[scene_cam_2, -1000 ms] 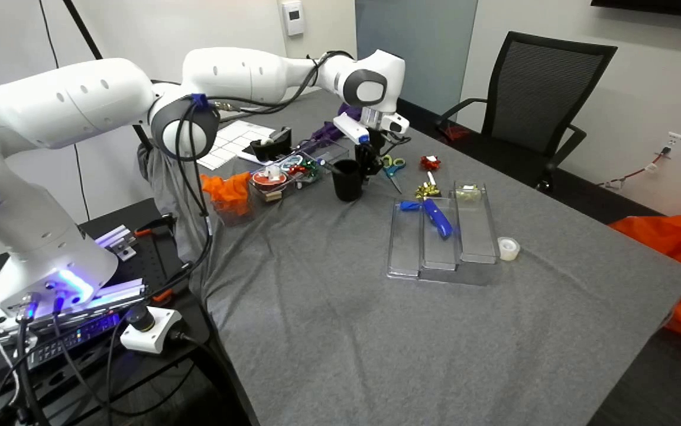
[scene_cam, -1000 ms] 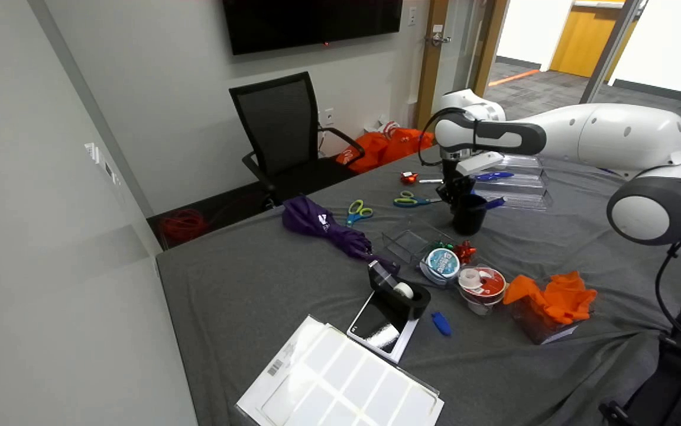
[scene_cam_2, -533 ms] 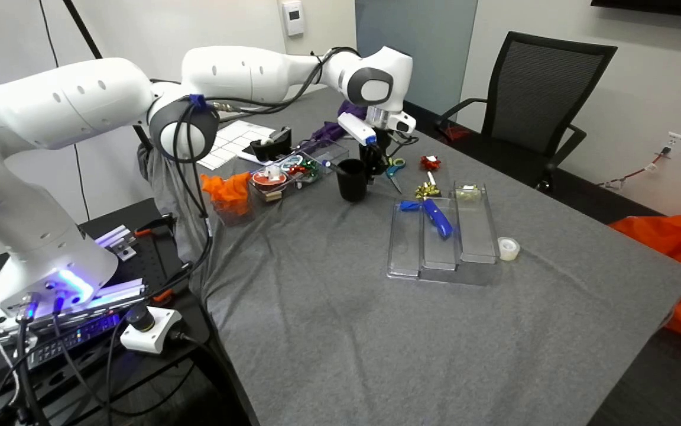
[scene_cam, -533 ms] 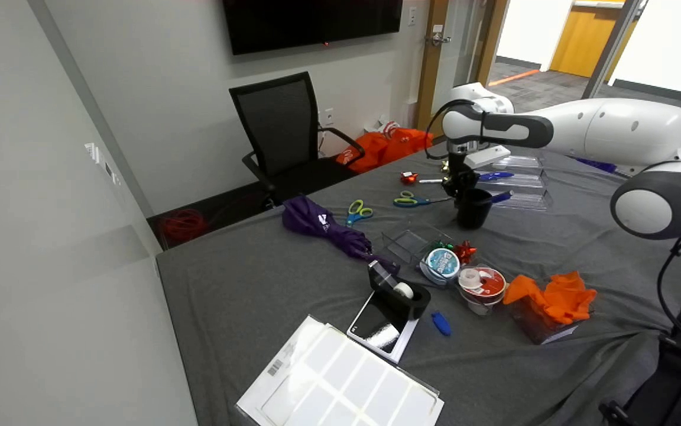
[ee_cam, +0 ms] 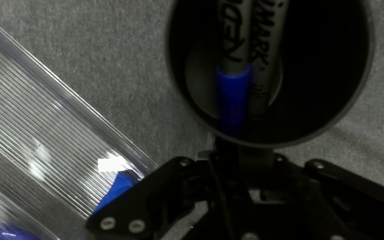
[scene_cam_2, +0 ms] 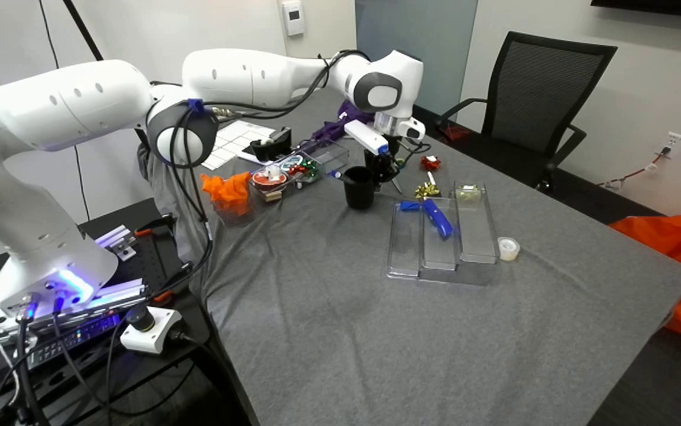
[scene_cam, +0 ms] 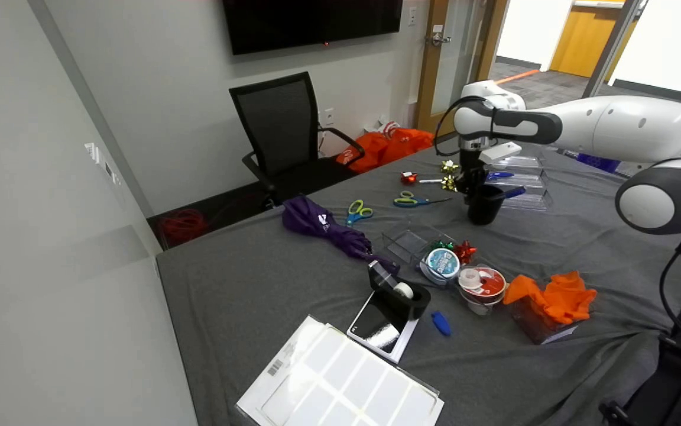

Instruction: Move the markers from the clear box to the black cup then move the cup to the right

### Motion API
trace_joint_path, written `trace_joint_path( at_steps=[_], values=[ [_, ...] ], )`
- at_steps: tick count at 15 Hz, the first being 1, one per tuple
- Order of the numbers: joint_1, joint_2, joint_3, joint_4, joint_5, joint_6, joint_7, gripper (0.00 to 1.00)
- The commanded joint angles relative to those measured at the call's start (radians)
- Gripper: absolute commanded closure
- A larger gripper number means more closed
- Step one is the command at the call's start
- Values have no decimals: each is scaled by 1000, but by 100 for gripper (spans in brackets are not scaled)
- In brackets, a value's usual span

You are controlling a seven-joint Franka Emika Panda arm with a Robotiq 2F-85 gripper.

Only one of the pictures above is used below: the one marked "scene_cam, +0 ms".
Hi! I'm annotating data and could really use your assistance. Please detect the clear flat plastic box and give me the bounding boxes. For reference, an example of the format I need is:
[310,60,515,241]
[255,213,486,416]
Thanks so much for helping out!
[381,227,442,270]

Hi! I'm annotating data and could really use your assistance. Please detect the white wall thermostat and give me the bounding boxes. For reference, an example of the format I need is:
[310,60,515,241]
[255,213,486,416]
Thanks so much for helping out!
[83,141,119,186]

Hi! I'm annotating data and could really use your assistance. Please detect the blue marker cap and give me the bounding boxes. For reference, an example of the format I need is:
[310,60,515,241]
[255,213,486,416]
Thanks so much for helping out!
[428,308,456,342]

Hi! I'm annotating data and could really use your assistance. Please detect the clear plastic tray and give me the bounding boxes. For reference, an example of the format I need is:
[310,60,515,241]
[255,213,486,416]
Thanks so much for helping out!
[486,154,553,213]

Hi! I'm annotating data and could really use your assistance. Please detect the black smartphone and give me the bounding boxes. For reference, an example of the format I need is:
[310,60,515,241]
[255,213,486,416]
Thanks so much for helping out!
[348,292,400,348]

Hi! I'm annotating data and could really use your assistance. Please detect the green blue scissors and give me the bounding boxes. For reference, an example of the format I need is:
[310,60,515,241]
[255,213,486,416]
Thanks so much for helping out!
[344,197,376,227]

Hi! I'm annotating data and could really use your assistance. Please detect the orange fabric bag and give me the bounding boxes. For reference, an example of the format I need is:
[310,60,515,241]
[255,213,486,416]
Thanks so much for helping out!
[333,126,439,177]

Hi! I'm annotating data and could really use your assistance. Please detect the black cup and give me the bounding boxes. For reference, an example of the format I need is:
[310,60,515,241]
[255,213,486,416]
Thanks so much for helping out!
[465,186,510,227]

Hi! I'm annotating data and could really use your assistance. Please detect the yellow wooden door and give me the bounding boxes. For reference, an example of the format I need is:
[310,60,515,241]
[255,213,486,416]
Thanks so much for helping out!
[550,0,625,80]

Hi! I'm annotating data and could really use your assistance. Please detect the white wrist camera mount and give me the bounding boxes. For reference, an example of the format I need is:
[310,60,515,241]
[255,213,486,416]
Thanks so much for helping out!
[478,138,526,169]

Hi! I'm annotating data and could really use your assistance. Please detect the red coiled cable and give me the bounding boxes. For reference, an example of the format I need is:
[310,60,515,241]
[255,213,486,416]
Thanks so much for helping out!
[157,207,214,250]

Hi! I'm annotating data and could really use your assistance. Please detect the grey tablecloth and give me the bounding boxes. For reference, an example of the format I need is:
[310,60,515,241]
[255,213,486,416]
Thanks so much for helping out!
[155,144,681,426]

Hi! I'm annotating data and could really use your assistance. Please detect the black mesh office chair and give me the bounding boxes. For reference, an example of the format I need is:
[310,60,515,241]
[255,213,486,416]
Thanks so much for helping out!
[227,68,366,208]

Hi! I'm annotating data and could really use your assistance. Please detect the gold gift bow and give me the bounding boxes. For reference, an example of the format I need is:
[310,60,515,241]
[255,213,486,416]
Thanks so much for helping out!
[441,160,465,194]

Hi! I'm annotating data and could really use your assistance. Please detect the green yellow scissors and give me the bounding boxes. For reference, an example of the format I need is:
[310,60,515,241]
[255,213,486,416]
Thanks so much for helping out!
[391,189,434,212]

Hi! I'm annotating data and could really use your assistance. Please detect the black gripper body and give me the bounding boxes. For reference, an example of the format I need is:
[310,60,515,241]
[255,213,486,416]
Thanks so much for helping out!
[456,135,495,181]

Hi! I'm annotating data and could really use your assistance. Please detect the blue storage bin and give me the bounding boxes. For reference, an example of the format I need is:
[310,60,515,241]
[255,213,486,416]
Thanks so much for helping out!
[575,152,620,173]

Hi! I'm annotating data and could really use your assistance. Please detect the black open tray box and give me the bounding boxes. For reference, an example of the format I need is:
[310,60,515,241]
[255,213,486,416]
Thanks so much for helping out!
[346,258,435,368]

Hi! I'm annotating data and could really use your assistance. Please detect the red round bowl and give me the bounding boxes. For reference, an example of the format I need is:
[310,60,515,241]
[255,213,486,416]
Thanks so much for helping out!
[456,265,511,308]

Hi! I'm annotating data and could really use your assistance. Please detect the wooden door frame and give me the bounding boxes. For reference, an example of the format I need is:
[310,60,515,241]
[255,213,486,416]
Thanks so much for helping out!
[415,0,511,135]

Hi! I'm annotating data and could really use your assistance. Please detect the white label sheet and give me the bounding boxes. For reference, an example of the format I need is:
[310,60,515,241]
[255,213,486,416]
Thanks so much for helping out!
[234,315,448,426]

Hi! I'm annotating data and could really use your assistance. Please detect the black wall television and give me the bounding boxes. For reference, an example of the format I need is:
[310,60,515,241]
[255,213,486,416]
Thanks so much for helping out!
[220,0,406,57]

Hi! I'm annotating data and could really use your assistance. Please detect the clear plastic container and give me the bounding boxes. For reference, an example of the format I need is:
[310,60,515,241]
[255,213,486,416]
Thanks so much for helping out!
[513,303,584,348]

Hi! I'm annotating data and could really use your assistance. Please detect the purple folded umbrella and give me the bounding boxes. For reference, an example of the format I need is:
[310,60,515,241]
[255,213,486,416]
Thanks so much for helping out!
[280,194,376,263]

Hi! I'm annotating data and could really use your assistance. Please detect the orange cloth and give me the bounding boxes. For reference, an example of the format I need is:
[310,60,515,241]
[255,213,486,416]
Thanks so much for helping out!
[502,270,601,332]

